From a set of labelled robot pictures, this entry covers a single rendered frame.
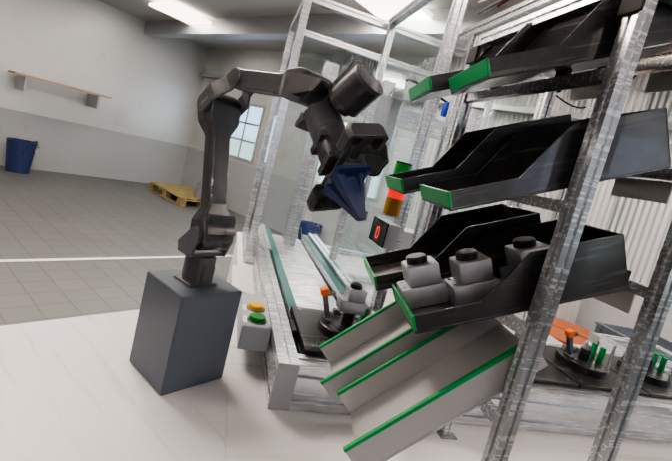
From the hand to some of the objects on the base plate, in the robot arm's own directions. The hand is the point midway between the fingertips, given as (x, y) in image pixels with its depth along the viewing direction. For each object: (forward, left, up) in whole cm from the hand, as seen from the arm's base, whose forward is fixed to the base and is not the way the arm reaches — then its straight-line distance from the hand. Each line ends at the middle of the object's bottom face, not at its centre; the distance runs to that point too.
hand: (353, 199), depth 60 cm
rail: (-50, +39, -46) cm, 78 cm away
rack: (+18, +24, -46) cm, 55 cm away
